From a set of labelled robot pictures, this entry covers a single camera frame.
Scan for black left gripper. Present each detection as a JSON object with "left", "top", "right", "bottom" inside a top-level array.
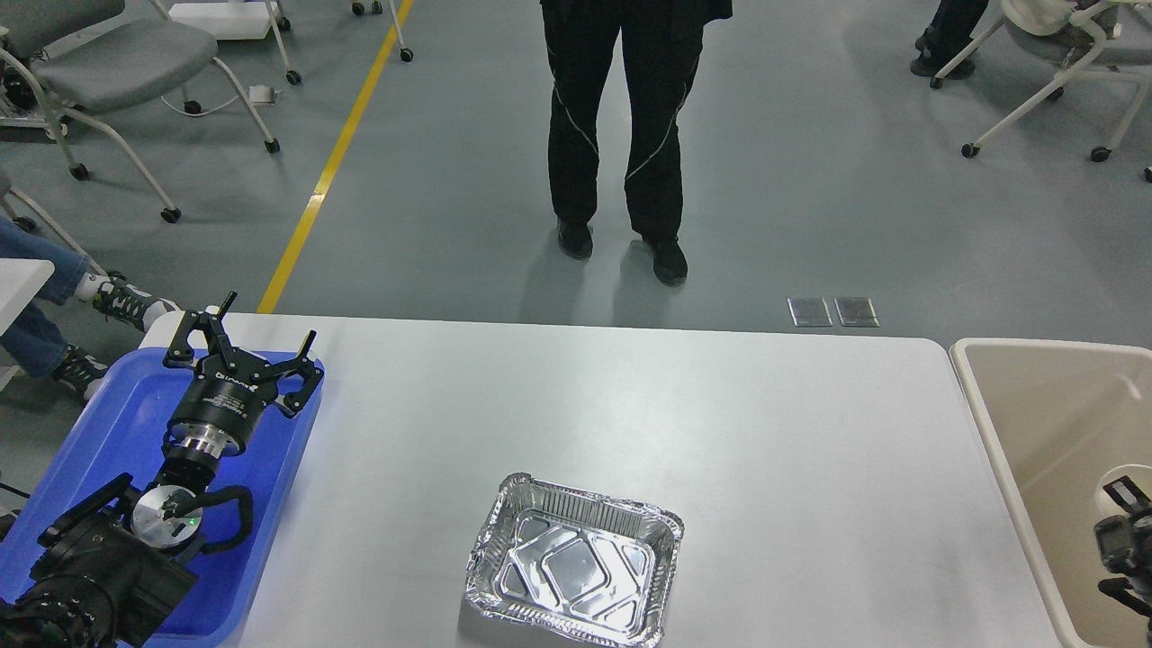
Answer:
[{"left": 162, "top": 291, "right": 325, "bottom": 458}]

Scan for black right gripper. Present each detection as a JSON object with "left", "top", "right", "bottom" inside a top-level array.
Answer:
[{"left": 1093, "top": 477, "right": 1151, "bottom": 619}]

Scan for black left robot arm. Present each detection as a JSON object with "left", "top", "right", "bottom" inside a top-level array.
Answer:
[{"left": 3, "top": 310, "right": 325, "bottom": 647}]

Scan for beige plastic bin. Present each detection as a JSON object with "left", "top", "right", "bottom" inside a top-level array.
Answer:
[{"left": 950, "top": 337, "right": 1151, "bottom": 647}]

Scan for blue plastic tray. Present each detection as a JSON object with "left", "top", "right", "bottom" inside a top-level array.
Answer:
[{"left": 1, "top": 347, "right": 323, "bottom": 647}]

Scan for person with grey sneakers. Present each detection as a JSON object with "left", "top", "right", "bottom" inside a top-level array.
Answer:
[{"left": 0, "top": 216, "right": 181, "bottom": 404}]

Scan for white side table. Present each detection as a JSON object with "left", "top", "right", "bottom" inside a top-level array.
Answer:
[{"left": 1, "top": 258, "right": 54, "bottom": 336}]

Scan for grey office chair left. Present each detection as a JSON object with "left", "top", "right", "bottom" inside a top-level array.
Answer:
[{"left": 1, "top": 1, "right": 280, "bottom": 224}]

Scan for right metal floor plate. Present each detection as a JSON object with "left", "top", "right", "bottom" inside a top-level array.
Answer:
[{"left": 833, "top": 297, "right": 880, "bottom": 327}]

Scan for metal floor plate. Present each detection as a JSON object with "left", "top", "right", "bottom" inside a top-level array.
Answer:
[
  {"left": 833, "top": 297, "right": 880, "bottom": 327},
  {"left": 787, "top": 297, "right": 833, "bottom": 327}
]

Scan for left metal floor plate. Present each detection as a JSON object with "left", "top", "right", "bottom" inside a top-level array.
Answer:
[{"left": 787, "top": 297, "right": 833, "bottom": 327}]

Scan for aluminium foil food tray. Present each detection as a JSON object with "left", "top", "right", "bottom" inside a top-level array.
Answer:
[{"left": 463, "top": 472, "right": 684, "bottom": 647}]

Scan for white office chair right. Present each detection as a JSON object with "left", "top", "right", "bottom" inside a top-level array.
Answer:
[{"left": 930, "top": 1, "right": 1151, "bottom": 163}]

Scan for standing person in black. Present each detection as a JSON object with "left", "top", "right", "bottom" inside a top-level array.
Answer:
[{"left": 538, "top": 0, "right": 734, "bottom": 288}]

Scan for background person dark shoes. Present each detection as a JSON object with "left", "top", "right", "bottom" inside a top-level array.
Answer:
[{"left": 909, "top": 1, "right": 990, "bottom": 77}]

